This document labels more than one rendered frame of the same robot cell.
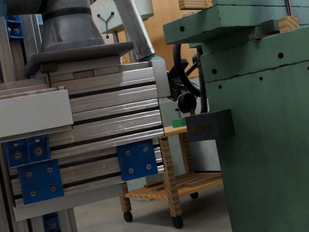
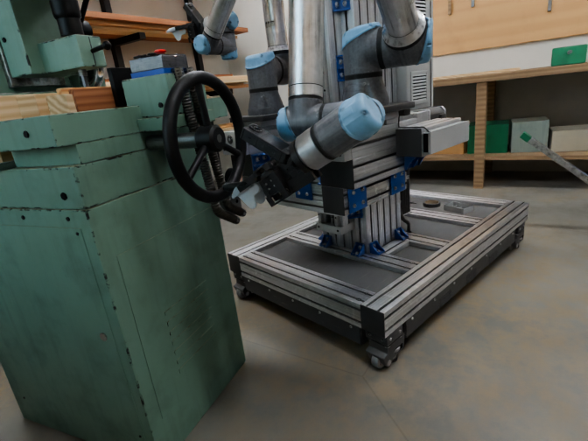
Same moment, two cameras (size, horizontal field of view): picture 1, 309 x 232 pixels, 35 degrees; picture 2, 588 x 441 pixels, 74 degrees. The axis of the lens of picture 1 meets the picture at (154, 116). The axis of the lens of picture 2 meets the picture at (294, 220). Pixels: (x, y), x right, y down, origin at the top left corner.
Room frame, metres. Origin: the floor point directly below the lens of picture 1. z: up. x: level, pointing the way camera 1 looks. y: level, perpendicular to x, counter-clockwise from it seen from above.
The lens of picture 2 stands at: (2.71, -0.38, 0.89)
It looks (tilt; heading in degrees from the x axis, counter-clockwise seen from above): 18 degrees down; 159
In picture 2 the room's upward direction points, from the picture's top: 7 degrees counter-clockwise
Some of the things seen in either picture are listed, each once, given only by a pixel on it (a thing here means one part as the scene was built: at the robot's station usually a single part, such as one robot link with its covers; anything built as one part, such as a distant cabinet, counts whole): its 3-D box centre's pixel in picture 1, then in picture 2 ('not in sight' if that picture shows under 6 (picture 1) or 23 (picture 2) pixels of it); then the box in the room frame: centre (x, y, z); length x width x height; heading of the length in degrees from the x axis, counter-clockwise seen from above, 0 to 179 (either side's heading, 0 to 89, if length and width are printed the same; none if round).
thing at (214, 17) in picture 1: (239, 28); (144, 117); (1.61, -0.33, 0.87); 0.61 x 0.30 x 0.06; 134
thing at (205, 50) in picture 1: (264, 39); (118, 142); (1.61, -0.40, 0.82); 0.40 x 0.21 x 0.04; 134
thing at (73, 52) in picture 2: not in sight; (73, 59); (1.55, -0.46, 1.03); 0.14 x 0.07 x 0.09; 44
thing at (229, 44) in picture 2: not in sight; (225, 45); (0.87, 0.11, 1.12); 0.11 x 0.08 x 0.11; 124
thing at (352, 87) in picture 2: not in sight; (364, 90); (1.62, 0.33, 0.87); 0.15 x 0.15 x 0.10
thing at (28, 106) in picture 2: not in sight; (28, 107); (1.74, -0.55, 0.92); 0.03 x 0.03 x 0.04; 10
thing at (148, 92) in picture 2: not in sight; (167, 95); (1.67, -0.27, 0.91); 0.15 x 0.14 x 0.09; 134
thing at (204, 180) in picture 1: (177, 160); not in sight; (3.02, -0.09, 0.32); 0.66 x 0.57 x 0.64; 128
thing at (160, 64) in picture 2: not in sight; (163, 64); (1.66, -0.26, 0.99); 0.13 x 0.11 x 0.06; 134
